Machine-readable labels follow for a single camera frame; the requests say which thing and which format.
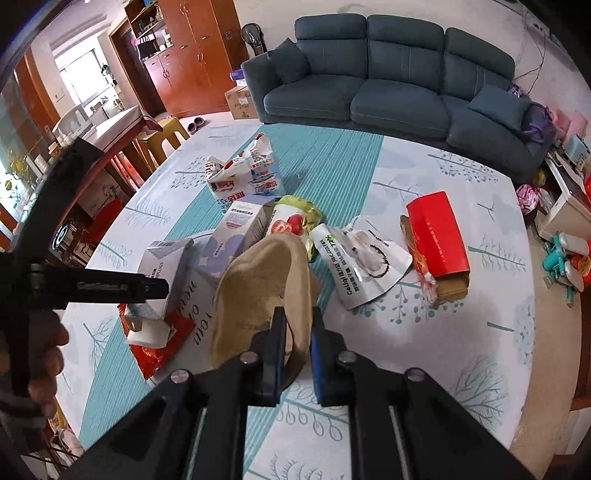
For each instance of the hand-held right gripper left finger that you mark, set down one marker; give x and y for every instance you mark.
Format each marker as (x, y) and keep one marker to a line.
(272, 369)

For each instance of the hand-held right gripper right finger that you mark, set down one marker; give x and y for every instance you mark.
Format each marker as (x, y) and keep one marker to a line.
(317, 369)

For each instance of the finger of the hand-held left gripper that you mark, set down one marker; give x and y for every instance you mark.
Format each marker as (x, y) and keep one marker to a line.
(154, 288)

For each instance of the white cardboard box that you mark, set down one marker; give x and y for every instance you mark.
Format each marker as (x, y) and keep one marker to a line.
(164, 258)

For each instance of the tan paper bag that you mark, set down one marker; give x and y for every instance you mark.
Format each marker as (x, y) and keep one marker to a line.
(258, 286)

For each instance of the green red snack wrapper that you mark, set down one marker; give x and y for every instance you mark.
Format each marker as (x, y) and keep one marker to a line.
(291, 226)

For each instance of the white blue chocolate package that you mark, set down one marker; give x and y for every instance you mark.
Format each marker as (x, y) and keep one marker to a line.
(240, 170)

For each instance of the person's left forearm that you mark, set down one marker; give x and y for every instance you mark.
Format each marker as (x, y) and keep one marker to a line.
(18, 415)

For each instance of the person's left hand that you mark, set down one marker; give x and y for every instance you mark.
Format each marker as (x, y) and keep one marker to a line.
(46, 364)

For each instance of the red foil wrapper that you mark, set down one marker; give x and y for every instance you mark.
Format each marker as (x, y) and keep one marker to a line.
(157, 357)

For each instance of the tree print tablecloth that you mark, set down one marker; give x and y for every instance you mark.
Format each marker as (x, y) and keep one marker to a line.
(415, 369)

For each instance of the purple white carton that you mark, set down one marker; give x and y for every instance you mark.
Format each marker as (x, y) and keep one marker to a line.
(235, 230)

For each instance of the white printed pouch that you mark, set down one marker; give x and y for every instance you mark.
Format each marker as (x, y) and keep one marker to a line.
(364, 263)

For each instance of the dining table with pink cloth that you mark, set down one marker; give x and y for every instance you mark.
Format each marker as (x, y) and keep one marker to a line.
(115, 127)

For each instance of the yellow plastic stool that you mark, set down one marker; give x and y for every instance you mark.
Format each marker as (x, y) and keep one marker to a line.
(164, 136)

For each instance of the red paper box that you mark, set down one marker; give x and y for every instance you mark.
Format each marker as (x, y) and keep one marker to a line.
(438, 235)

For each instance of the brown cardboard box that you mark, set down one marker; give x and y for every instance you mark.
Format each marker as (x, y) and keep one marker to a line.
(239, 104)

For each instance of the orange wooden cabinet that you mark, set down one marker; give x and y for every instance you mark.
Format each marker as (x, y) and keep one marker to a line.
(194, 55)

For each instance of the purple tissue pack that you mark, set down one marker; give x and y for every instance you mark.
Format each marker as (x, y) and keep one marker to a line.
(237, 74)

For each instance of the teal cushion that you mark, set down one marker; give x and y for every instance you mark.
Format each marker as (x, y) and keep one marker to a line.
(498, 108)
(288, 62)

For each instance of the black standing fan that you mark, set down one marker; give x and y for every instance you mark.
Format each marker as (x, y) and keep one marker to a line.
(253, 39)

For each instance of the pink backpack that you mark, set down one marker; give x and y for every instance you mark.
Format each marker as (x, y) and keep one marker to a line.
(530, 201)

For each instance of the teal stepper machine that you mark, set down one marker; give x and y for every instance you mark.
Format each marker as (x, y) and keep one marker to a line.
(570, 263)

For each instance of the teal sofa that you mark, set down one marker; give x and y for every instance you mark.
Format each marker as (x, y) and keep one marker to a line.
(392, 92)

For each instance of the white side cabinet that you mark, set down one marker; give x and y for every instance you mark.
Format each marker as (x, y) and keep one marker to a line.
(568, 207)

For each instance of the purple bag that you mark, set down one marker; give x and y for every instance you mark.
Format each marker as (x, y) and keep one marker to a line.
(538, 120)

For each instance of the pink box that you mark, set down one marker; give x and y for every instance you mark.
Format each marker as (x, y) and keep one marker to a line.
(572, 122)

